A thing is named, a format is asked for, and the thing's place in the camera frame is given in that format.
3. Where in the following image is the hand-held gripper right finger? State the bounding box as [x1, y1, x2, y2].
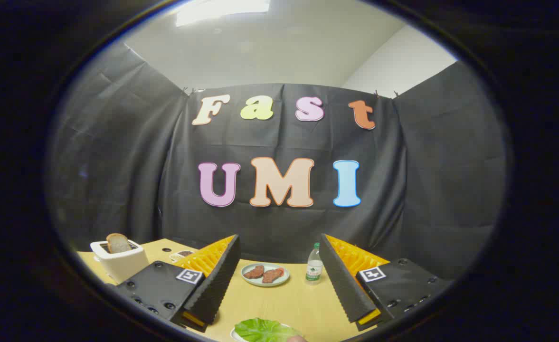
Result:
[318, 233, 455, 332]

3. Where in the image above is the cream white toaster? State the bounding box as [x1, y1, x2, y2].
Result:
[90, 239, 150, 285]

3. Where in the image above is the toasted bread slice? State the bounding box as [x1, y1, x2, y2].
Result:
[106, 233, 133, 254]

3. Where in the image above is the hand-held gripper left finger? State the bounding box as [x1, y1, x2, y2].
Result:
[104, 234, 242, 333]

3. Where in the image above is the green lettuce leaf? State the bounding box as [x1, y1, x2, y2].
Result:
[234, 317, 303, 342]

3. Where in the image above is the pale green plate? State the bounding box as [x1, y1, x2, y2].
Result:
[241, 263, 291, 287]

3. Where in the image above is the clear plastic water bottle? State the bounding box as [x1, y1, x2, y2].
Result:
[305, 243, 323, 285]

